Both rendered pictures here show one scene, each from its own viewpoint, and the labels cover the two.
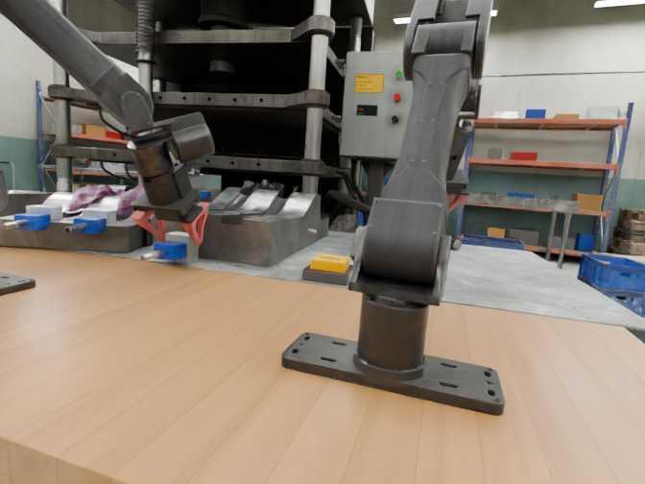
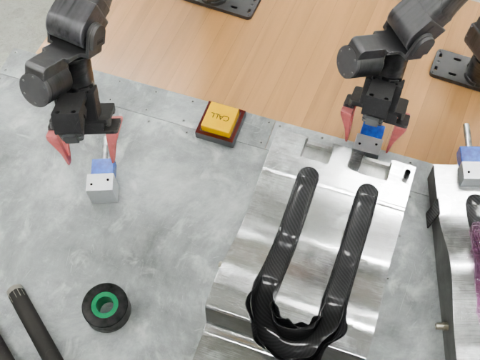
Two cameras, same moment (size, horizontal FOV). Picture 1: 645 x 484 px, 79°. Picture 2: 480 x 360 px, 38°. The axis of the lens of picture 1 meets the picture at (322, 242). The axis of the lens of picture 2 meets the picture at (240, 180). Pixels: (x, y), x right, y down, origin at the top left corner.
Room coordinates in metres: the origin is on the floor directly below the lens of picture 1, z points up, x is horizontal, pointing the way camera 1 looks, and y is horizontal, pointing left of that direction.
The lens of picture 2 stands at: (1.42, 0.14, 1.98)
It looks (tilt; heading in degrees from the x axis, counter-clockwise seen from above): 62 degrees down; 190
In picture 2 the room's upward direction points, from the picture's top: 4 degrees counter-clockwise
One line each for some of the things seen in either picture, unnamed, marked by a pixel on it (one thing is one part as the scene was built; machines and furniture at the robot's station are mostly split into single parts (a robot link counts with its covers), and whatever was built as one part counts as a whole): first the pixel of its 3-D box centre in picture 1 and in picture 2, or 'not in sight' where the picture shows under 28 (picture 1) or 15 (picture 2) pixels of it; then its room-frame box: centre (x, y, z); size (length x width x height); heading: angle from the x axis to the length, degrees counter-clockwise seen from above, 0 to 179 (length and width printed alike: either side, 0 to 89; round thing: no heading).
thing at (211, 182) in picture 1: (220, 192); not in sight; (1.92, 0.51, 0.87); 0.50 x 0.27 x 0.17; 167
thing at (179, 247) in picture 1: (166, 251); (372, 131); (0.70, 0.28, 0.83); 0.13 x 0.05 x 0.05; 166
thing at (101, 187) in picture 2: not in sight; (103, 166); (0.82, -0.23, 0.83); 0.13 x 0.05 x 0.05; 8
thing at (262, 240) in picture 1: (259, 216); (305, 274); (1.02, 0.17, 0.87); 0.50 x 0.26 x 0.14; 167
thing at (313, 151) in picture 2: (236, 225); (316, 154); (0.78, 0.18, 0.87); 0.05 x 0.05 x 0.04; 77
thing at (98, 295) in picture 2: not in sight; (106, 307); (1.09, -0.17, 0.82); 0.08 x 0.08 x 0.04
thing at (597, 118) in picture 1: (533, 183); not in sight; (6.16, -3.18, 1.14); 2.06 x 0.65 x 2.27; 68
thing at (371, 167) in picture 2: not in sight; (374, 171); (0.81, 0.28, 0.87); 0.05 x 0.05 x 0.04; 77
